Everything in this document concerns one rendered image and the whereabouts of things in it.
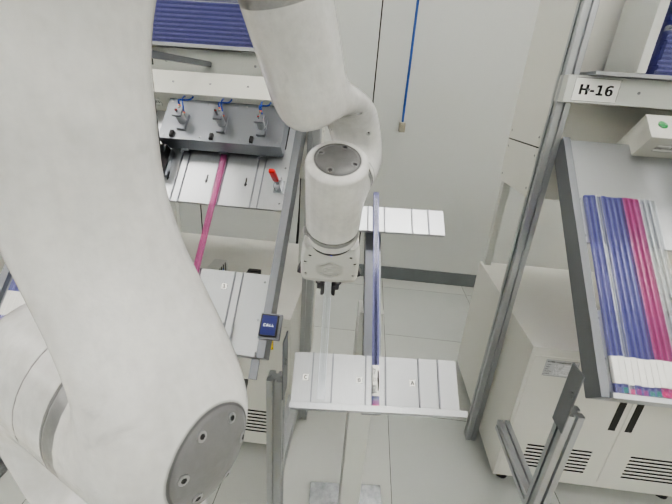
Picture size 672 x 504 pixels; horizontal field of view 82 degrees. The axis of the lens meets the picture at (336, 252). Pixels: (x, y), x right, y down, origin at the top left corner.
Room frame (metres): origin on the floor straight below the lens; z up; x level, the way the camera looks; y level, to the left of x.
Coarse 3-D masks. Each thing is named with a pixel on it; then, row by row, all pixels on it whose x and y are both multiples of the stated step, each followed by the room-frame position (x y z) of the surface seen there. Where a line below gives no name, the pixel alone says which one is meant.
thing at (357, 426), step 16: (352, 416) 0.79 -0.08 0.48; (368, 416) 0.79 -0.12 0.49; (352, 432) 0.79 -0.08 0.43; (352, 448) 0.79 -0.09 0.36; (352, 464) 0.79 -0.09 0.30; (352, 480) 0.79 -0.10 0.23; (320, 496) 0.89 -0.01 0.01; (336, 496) 0.90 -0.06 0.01; (352, 496) 0.79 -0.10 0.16; (368, 496) 0.90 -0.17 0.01
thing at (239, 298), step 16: (208, 272) 0.86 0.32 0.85; (224, 272) 0.87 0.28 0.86; (240, 272) 0.87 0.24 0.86; (208, 288) 0.84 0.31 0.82; (224, 288) 0.84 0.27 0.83; (240, 288) 0.83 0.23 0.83; (256, 288) 0.84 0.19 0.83; (0, 304) 0.81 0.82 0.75; (224, 304) 0.81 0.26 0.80; (240, 304) 0.81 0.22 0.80; (256, 304) 0.81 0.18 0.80; (224, 320) 0.78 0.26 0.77; (240, 320) 0.78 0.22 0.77; (256, 320) 0.78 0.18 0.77; (240, 336) 0.76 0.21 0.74; (256, 336) 0.76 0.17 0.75
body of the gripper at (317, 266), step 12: (312, 252) 0.57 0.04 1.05; (348, 252) 0.57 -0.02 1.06; (312, 264) 0.59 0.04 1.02; (324, 264) 0.58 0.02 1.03; (336, 264) 0.58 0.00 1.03; (348, 264) 0.59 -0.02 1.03; (312, 276) 0.61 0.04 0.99; (324, 276) 0.61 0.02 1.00; (336, 276) 0.60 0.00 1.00; (348, 276) 0.61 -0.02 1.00
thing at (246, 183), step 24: (288, 144) 1.12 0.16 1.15; (192, 168) 1.07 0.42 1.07; (216, 168) 1.07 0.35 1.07; (240, 168) 1.07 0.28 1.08; (264, 168) 1.07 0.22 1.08; (288, 168) 1.07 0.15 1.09; (168, 192) 1.02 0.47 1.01; (192, 192) 1.02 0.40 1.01; (240, 192) 1.02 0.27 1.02; (264, 192) 1.02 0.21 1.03
